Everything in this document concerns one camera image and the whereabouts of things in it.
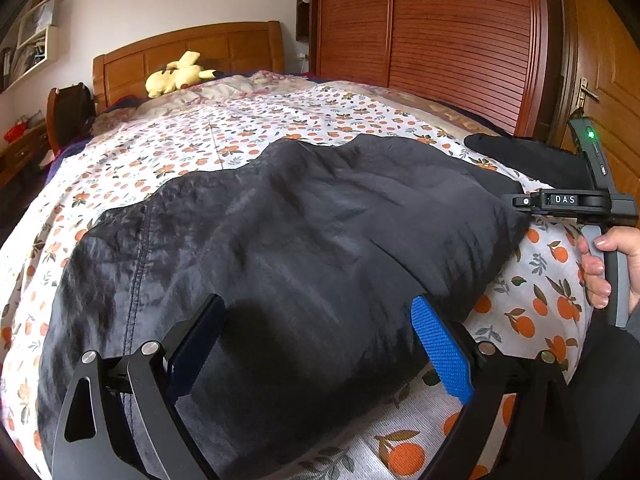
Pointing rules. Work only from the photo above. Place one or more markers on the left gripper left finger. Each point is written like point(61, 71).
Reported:
point(187, 346)

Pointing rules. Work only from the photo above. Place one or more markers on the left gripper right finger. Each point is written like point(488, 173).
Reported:
point(450, 348)

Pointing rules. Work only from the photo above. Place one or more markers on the black jacket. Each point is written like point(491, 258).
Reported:
point(318, 253)

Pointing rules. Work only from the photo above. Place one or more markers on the grey right sleeve forearm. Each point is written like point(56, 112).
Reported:
point(633, 324)

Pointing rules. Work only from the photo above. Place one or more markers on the person's right hand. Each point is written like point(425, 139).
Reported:
point(622, 239)

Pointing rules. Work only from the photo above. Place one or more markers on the black garment at bed edge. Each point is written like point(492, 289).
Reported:
point(554, 166)

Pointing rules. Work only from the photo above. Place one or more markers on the orange print bed sheet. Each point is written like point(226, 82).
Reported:
point(535, 303)

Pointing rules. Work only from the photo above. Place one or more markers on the wooden louvered wardrobe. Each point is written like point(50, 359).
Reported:
point(497, 59)

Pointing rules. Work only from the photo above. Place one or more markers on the floral quilt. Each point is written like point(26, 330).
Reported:
point(459, 123)

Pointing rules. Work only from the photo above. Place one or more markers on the long wooden desk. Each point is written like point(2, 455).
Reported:
point(29, 149)

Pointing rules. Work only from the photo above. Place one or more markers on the wooden chair with bag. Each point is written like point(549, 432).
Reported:
point(68, 110)

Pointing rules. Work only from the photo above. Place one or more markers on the red bowl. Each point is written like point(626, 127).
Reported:
point(15, 132)

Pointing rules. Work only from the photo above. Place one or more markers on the yellow Pikachu plush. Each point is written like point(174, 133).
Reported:
point(178, 75)

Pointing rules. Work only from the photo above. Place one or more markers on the wooden door with handle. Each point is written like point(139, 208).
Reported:
point(600, 69)

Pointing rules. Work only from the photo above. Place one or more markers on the white wall shelf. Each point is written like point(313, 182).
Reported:
point(31, 44)

